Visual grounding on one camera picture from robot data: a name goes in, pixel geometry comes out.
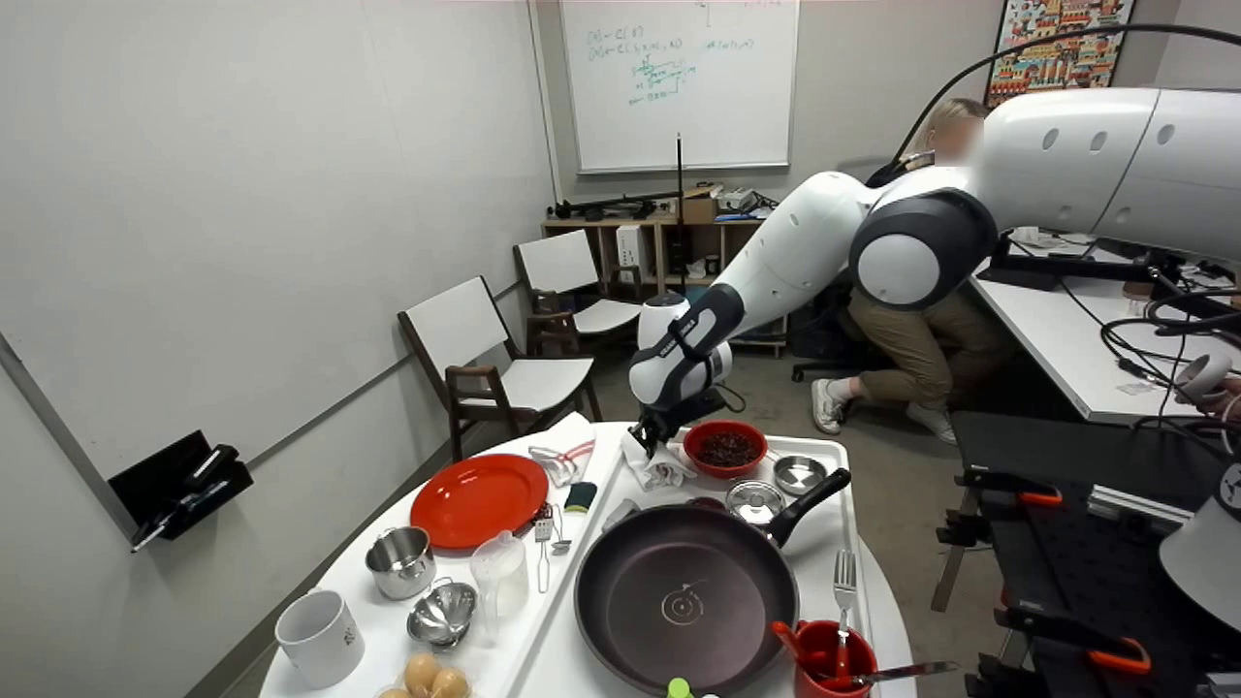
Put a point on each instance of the green plastic cap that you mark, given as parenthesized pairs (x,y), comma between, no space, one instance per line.
(681,686)

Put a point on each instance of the teal and white bar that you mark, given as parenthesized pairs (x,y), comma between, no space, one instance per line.
(1138,505)

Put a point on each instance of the black workbench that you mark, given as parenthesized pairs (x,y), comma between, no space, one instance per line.
(1086,569)

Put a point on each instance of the white towel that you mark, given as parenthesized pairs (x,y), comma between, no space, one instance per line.
(635,468)

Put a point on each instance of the white paper napkin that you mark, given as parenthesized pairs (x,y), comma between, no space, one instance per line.
(568,426)

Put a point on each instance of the blonde person in black top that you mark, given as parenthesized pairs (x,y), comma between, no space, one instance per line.
(914,349)

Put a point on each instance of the red plate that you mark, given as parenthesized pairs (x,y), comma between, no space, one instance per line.
(480,501)

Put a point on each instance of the orange spatula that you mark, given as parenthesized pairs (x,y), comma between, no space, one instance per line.
(786,634)

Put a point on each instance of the grey lamp shade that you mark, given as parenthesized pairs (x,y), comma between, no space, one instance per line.
(1202,562)

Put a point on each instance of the metal peeler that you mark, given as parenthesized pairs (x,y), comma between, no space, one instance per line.
(543,550)

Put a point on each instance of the clear glass juicer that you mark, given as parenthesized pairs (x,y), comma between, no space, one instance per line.
(666,478)

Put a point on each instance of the colourful wall poster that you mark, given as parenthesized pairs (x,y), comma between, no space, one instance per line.
(1059,45)

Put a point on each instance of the wide steel bowl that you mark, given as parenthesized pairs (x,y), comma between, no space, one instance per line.
(800,473)

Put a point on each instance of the red utensil cup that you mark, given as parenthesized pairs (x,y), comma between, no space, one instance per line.
(835,660)

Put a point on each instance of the red bowl of coffee beans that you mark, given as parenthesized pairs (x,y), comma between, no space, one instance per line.
(721,447)

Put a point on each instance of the black and green sponge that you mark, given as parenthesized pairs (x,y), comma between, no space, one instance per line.
(583,494)

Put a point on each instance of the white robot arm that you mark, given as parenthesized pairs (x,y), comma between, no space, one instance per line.
(1034,167)

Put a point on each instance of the white plastic tray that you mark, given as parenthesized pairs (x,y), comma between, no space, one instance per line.
(568,660)

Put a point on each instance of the clear plastic spoon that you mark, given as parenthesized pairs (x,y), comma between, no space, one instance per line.
(843,575)

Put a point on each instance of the clear plastic cup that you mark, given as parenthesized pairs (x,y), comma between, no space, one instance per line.
(503,579)

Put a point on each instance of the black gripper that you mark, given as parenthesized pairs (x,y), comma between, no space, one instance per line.
(683,410)

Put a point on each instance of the dark frying pan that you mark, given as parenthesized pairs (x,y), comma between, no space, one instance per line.
(683,594)

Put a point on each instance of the black wall holder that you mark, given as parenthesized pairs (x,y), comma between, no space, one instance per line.
(180,490)

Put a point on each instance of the white desk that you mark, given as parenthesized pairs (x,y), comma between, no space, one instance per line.
(1072,349)

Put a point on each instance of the white mug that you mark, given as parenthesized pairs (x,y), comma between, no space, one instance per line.
(321,638)

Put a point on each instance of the whiteboard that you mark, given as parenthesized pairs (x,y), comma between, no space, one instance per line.
(681,77)

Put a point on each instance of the dark chair with white seat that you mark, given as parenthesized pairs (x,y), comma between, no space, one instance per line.
(499,372)
(583,291)

